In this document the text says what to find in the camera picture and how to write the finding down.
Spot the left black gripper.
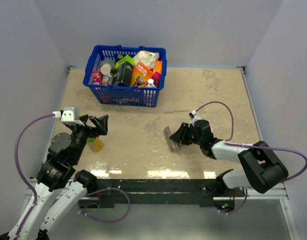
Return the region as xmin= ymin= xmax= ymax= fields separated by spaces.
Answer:
xmin=68 ymin=113 xmax=108 ymax=163

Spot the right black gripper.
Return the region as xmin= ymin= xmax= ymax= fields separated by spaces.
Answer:
xmin=169 ymin=122 xmax=203 ymax=146

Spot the white grey remote control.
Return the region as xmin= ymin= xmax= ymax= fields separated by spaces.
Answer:
xmin=163 ymin=126 xmax=178 ymax=152

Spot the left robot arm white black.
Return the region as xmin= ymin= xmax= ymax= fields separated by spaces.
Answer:
xmin=0 ymin=107 xmax=109 ymax=240

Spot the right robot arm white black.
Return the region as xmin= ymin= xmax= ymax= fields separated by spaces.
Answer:
xmin=169 ymin=120 xmax=289 ymax=197

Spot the orange juice bottle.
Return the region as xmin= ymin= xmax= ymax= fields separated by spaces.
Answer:
xmin=87 ymin=137 xmax=103 ymax=152

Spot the small screwdriver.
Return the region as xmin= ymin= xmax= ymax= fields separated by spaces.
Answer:
xmin=164 ymin=110 xmax=189 ymax=114

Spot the blue plastic basket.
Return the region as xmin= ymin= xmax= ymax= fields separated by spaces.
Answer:
xmin=83 ymin=45 xmax=167 ymax=108

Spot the pink box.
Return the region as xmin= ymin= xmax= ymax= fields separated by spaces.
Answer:
xmin=91 ymin=70 xmax=103 ymax=85

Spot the black green box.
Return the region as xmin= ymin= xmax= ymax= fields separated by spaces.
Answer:
xmin=112 ymin=55 xmax=135 ymax=87

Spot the white pump bottle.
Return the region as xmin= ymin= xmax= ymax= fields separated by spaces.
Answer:
xmin=99 ymin=59 xmax=116 ymax=77

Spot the small white cap bottle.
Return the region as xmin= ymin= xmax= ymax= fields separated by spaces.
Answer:
xmin=146 ymin=78 xmax=156 ymax=88

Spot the orange Gillette razor box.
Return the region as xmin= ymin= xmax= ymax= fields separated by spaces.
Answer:
xmin=130 ymin=62 xmax=153 ymax=87

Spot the magenta small box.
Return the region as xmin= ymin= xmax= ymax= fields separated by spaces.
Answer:
xmin=152 ymin=71 xmax=161 ymax=87

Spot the crumpled white paper bag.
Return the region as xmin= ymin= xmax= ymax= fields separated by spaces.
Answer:
xmin=133 ymin=50 xmax=160 ymax=69

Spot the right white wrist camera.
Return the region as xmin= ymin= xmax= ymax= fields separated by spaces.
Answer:
xmin=189 ymin=110 xmax=201 ymax=125

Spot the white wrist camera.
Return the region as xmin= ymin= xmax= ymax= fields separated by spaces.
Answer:
xmin=189 ymin=110 xmax=201 ymax=125
xmin=52 ymin=106 xmax=84 ymax=126

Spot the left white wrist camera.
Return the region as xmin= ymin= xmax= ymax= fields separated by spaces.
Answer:
xmin=52 ymin=106 xmax=84 ymax=126

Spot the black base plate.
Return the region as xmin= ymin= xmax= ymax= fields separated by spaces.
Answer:
xmin=85 ymin=179 xmax=245 ymax=208

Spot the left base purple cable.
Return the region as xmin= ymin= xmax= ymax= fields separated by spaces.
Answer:
xmin=77 ymin=186 xmax=131 ymax=223

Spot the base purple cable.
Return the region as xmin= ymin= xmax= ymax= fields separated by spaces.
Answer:
xmin=217 ymin=188 xmax=249 ymax=216
xmin=77 ymin=186 xmax=131 ymax=223

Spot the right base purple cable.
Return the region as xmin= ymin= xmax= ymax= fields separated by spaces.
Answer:
xmin=217 ymin=188 xmax=249 ymax=216

